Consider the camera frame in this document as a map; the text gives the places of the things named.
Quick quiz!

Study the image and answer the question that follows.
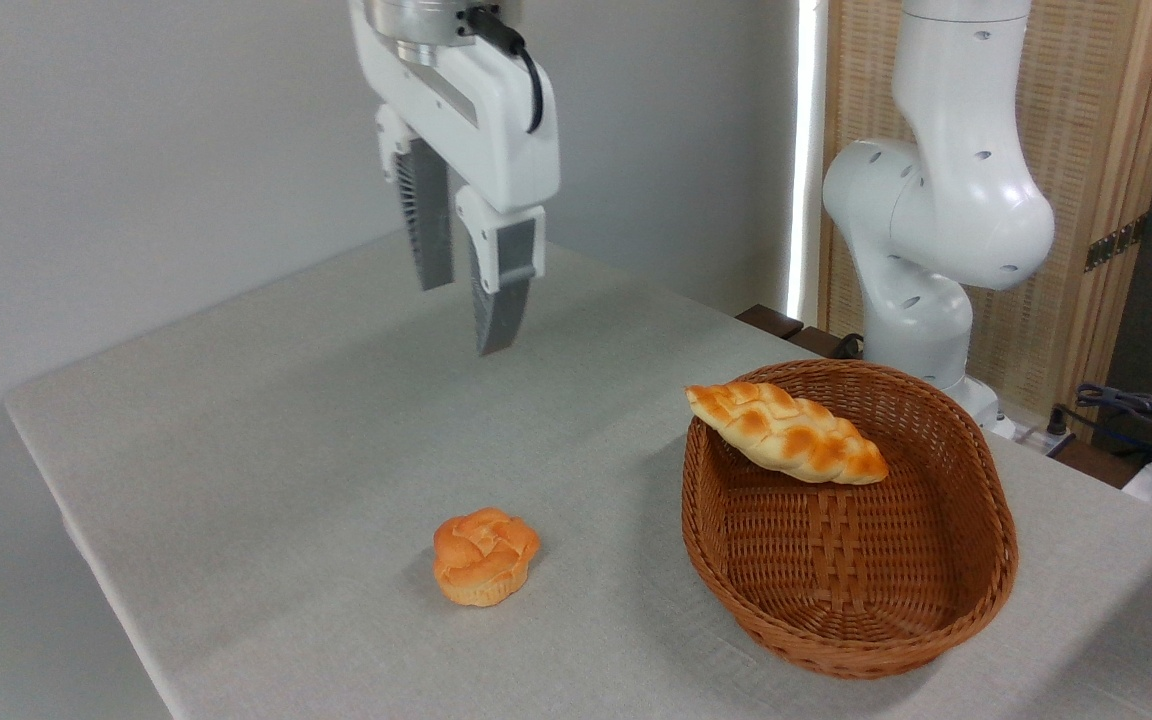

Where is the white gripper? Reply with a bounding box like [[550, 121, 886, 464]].
[[349, 0, 561, 357]]

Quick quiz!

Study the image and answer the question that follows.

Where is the long braided bread loaf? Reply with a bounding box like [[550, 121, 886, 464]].
[[685, 381, 890, 486]]

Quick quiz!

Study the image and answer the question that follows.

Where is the round knotted bread bun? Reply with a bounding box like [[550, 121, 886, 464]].
[[433, 508, 542, 608]]

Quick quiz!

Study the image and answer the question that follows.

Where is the brown oval wicker basket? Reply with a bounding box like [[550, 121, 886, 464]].
[[682, 359, 1020, 681]]

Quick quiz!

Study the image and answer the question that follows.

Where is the grey tablecloth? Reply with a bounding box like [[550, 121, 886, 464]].
[[4, 225, 1152, 720]]

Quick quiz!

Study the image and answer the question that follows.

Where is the dark brown wooden block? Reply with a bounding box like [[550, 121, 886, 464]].
[[786, 326, 865, 361], [736, 304, 805, 341]]

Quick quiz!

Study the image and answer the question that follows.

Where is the wooden woven folding screen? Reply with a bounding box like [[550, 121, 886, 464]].
[[818, 0, 1152, 421]]

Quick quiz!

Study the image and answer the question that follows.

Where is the metal screen hinge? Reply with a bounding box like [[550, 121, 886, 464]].
[[1084, 213, 1149, 273]]

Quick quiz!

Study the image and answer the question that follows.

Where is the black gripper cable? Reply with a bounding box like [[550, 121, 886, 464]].
[[456, 5, 545, 134]]

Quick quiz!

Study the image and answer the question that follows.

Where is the blue-grey cable bundle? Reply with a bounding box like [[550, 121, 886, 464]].
[[1074, 383, 1152, 471]]

